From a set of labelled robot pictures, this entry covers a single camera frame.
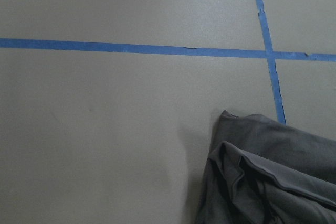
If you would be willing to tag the brown t-shirt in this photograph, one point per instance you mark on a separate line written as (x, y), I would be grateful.
(262, 171)

